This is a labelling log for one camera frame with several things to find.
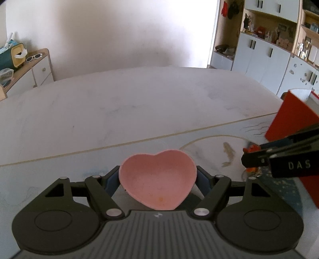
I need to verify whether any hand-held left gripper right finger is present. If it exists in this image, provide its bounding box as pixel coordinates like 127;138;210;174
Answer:
191;166;273;220

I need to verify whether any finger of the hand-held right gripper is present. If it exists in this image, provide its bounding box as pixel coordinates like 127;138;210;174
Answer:
257;136;293;151
241;151;272;168

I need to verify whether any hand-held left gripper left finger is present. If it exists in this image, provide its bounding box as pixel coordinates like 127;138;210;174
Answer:
44;166;125;220

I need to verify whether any red orange cartoon charm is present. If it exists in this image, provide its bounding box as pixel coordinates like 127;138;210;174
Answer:
240;145;261;182

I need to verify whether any red cardboard box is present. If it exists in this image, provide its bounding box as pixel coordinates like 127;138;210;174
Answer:
265;88;319;208

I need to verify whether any pink heart-shaped dish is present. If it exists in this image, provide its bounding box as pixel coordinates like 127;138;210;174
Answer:
119;149;197;210

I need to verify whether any printed white table mat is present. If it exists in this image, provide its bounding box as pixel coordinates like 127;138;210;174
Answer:
0;112;319;259

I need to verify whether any dark blue speckled placemat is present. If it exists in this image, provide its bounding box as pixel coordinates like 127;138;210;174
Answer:
257;172;303;220

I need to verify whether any wooden blocks toy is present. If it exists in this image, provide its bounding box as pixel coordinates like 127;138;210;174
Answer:
277;37;292;49

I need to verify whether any dark shoes pile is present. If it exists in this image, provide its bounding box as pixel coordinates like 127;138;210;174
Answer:
215;44;236;56

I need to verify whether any white wooden-top sideboard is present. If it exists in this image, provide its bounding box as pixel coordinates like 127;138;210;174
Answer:
0;48;55;100

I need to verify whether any black hanging bag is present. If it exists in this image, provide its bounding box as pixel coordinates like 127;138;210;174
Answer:
227;0;241;19

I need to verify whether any clear plastic bag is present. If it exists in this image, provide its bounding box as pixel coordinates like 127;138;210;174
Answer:
0;68;14;85

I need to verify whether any green yellow tissue box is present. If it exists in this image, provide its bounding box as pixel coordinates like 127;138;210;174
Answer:
0;43;28;71

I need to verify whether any white blue plastic bundle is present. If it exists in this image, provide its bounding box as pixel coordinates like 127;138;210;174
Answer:
0;32;17;53

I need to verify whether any white wooden wall cabinet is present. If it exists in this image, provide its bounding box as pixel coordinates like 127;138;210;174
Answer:
209;0;319;96

